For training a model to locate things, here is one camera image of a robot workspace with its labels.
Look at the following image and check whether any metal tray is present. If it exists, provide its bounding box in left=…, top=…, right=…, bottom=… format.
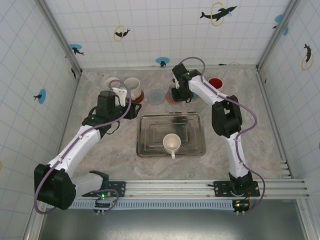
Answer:
left=136, top=112, right=207, bottom=158

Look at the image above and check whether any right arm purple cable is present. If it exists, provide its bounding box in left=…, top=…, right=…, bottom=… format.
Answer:
left=179, top=56, right=265, bottom=215

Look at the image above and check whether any light blue mug cream inside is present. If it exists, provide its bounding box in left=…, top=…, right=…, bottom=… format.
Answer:
left=104, top=76, right=121, bottom=92

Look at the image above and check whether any orange woven round coaster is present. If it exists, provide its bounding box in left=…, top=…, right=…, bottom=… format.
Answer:
left=165, top=94, right=181, bottom=104

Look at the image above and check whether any aluminium frame bar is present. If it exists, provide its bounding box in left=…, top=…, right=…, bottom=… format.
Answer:
left=256, top=68, right=293, bottom=179
left=79, top=64, right=258, bottom=73
left=51, top=72, right=82, bottom=180

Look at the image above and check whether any grey metal panel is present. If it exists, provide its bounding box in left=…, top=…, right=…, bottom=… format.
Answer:
left=23, top=208, right=310, bottom=240

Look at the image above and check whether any aluminium frame post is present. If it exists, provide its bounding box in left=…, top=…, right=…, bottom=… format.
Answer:
left=37, top=0, right=83, bottom=76
left=256, top=0, right=301, bottom=71

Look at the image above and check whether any small white mug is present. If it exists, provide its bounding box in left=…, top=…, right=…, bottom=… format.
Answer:
left=162, top=133, right=182, bottom=160

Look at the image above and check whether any blue woven round coaster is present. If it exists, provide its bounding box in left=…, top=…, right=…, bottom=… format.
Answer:
left=146, top=89, right=166, bottom=105

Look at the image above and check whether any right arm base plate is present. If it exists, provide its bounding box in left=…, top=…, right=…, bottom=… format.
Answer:
left=208, top=180, right=261, bottom=198

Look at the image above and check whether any purple mug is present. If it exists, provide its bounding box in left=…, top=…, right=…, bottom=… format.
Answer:
left=167, top=81, right=181, bottom=101

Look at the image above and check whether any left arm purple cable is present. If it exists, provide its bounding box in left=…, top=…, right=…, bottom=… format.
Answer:
left=33, top=79, right=133, bottom=215

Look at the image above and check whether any aluminium mounting rail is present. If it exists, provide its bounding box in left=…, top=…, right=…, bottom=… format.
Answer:
left=36, top=177, right=311, bottom=200

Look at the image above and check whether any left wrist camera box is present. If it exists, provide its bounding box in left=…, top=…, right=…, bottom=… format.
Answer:
left=111, top=87, right=129, bottom=107

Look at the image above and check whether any white slotted cable duct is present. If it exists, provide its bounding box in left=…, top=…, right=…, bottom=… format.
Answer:
left=67, top=199, right=237, bottom=210

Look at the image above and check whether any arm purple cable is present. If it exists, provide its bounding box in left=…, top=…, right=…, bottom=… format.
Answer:
left=33, top=79, right=133, bottom=215
left=179, top=56, right=265, bottom=215

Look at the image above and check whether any large white mug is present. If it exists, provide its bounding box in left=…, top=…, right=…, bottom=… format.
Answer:
left=124, top=77, right=143, bottom=100

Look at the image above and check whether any white mug red inside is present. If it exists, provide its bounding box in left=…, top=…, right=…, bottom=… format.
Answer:
left=208, top=77, right=224, bottom=90

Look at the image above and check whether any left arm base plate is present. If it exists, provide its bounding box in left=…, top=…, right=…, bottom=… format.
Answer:
left=81, top=181, right=127, bottom=198

